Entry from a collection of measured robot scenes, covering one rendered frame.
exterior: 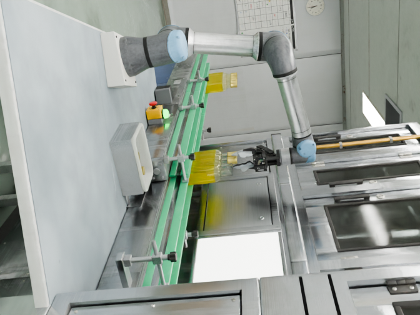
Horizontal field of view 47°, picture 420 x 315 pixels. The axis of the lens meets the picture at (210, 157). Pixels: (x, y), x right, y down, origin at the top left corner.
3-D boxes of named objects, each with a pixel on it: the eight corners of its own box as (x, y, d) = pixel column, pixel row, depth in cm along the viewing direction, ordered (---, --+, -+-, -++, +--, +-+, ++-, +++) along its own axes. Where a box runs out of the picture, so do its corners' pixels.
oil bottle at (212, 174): (173, 187, 209) (222, 182, 207) (170, 176, 207) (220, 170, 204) (174, 180, 214) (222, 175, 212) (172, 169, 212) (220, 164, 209)
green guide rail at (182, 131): (165, 161, 197) (185, 159, 197) (165, 159, 197) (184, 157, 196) (197, 55, 354) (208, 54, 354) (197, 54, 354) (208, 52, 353)
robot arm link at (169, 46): (144, 39, 174) (180, 30, 173) (149, 32, 186) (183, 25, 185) (152, 70, 179) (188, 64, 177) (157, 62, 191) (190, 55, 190)
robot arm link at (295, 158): (312, 140, 214) (314, 157, 217) (288, 143, 215) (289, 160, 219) (315, 147, 207) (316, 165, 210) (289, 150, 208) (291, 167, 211)
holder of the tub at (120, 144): (125, 208, 181) (146, 206, 180) (109, 142, 169) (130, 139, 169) (134, 185, 196) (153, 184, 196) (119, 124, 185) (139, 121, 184)
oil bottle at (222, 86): (195, 95, 321) (237, 90, 318) (194, 87, 318) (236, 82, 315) (195, 92, 326) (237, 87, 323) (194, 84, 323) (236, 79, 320)
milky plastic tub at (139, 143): (124, 196, 179) (147, 194, 178) (110, 142, 169) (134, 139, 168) (133, 174, 194) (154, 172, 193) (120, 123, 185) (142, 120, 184)
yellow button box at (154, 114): (147, 125, 230) (162, 123, 230) (144, 110, 227) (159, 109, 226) (150, 119, 237) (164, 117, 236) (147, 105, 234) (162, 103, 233)
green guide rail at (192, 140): (169, 177, 201) (188, 175, 200) (169, 175, 200) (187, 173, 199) (199, 65, 358) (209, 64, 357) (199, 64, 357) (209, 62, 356)
